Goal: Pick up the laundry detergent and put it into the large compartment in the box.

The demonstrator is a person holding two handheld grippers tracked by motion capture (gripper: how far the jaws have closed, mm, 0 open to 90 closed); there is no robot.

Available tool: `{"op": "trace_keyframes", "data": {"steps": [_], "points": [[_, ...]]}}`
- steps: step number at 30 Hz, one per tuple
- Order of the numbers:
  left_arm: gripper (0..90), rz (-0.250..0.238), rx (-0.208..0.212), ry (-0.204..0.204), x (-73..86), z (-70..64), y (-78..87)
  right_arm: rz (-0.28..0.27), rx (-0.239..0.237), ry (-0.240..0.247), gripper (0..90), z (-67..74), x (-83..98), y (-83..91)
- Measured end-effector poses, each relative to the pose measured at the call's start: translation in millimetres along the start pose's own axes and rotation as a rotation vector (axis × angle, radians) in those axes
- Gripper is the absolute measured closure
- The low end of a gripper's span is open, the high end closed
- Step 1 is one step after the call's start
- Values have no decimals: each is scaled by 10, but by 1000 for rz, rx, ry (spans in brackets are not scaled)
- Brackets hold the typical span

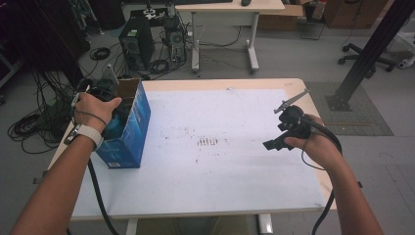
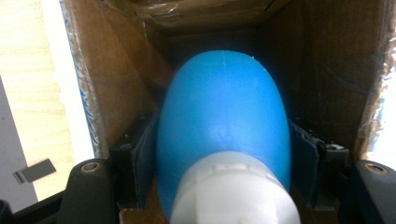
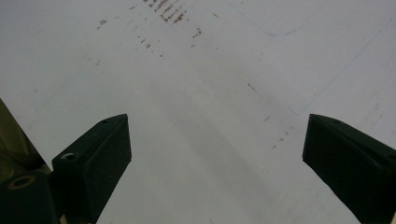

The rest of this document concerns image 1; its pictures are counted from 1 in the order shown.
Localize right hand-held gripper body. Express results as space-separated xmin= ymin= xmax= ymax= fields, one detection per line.
xmin=273 ymin=88 xmax=313 ymax=140

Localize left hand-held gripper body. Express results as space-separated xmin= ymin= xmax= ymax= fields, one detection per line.
xmin=85 ymin=64 xmax=120 ymax=103

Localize blue bottle with white cap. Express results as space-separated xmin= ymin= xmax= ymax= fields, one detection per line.
xmin=105 ymin=115 xmax=127 ymax=141

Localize blue cardboard box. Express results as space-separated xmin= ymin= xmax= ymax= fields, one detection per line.
xmin=94 ymin=77 xmax=152 ymax=169

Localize person's left hand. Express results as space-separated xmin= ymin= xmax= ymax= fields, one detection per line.
xmin=72 ymin=91 xmax=123 ymax=134

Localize person's right hand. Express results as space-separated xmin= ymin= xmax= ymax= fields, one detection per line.
xmin=283 ymin=113 xmax=345 ymax=173

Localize light wooden table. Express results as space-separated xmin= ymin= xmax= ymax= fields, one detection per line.
xmin=48 ymin=77 xmax=338 ymax=235

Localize white wristwatch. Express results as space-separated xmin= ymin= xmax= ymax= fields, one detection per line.
xmin=64 ymin=122 xmax=105 ymax=152

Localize white table mat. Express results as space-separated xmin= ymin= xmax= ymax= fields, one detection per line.
xmin=70 ymin=88 xmax=328 ymax=219

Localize grey floor mat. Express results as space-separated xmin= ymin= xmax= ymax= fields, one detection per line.
xmin=304 ymin=80 xmax=395 ymax=137

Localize grey computer tower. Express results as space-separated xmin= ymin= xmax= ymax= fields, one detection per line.
xmin=161 ymin=18 xmax=188 ymax=65

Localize dark curtain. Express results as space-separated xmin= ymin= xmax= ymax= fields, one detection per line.
xmin=0 ymin=0 xmax=92 ymax=86

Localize black office chair base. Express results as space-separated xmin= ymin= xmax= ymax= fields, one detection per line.
xmin=338 ymin=42 xmax=397 ymax=79

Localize person's khaki trousers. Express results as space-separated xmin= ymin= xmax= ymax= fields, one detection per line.
xmin=136 ymin=214 xmax=253 ymax=235

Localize brown cardboard box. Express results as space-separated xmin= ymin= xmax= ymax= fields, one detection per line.
xmin=256 ymin=4 xmax=305 ymax=32

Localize brown wooden cabinet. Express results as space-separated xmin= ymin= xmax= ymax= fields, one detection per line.
xmin=322 ymin=0 xmax=390 ymax=30

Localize black keyboard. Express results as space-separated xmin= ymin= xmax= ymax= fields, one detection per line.
xmin=174 ymin=0 xmax=234 ymax=5

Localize white background desk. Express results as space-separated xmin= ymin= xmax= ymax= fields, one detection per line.
xmin=174 ymin=0 xmax=287 ymax=74

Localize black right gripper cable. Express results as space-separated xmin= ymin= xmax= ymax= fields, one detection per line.
xmin=301 ymin=116 xmax=344 ymax=235

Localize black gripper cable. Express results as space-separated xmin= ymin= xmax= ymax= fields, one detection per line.
xmin=86 ymin=158 xmax=120 ymax=235
xmin=301 ymin=116 xmax=344 ymax=235

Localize coiled black cable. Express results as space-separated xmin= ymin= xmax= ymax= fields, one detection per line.
xmin=89 ymin=46 xmax=113 ymax=62

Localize bundle of black floor cables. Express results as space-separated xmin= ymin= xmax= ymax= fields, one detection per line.
xmin=6 ymin=69 xmax=79 ymax=155

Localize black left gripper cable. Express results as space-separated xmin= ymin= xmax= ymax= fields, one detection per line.
xmin=86 ymin=158 xmax=120 ymax=235

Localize black wire rack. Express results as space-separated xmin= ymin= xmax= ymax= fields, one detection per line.
xmin=300 ymin=12 xmax=328 ymax=41

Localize black metal post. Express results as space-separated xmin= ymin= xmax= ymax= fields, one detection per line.
xmin=325 ymin=0 xmax=415 ymax=113

